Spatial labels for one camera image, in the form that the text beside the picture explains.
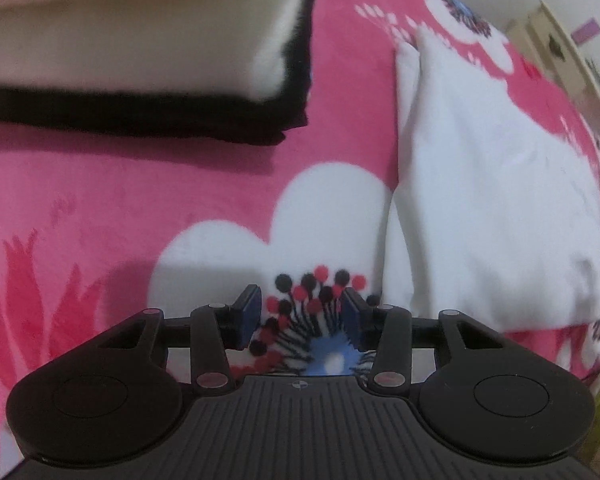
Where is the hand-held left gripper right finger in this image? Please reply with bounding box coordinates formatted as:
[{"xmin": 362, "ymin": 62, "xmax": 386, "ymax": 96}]
[{"xmin": 342, "ymin": 287, "xmax": 518, "ymax": 391}]

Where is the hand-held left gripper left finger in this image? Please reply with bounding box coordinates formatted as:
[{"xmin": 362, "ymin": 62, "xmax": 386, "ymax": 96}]
[{"xmin": 87, "ymin": 284, "xmax": 262, "ymax": 391}]

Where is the white sweatshirt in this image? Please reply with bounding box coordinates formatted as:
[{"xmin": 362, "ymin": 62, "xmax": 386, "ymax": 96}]
[{"xmin": 382, "ymin": 25, "xmax": 600, "ymax": 333}]

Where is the stack of folded clothes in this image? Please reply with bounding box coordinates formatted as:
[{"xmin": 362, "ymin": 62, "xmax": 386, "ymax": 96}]
[{"xmin": 0, "ymin": 0, "xmax": 326, "ymax": 147}]

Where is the pink floral blanket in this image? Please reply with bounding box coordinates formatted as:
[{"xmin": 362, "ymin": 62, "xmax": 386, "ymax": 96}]
[{"xmin": 0, "ymin": 0, "xmax": 600, "ymax": 480}]

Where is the cream nightstand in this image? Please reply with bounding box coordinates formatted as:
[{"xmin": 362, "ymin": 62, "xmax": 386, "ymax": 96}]
[{"xmin": 505, "ymin": 0, "xmax": 600, "ymax": 131}]

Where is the purple card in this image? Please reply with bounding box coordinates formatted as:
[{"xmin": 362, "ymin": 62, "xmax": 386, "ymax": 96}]
[{"xmin": 570, "ymin": 17, "xmax": 600, "ymax": 43}]

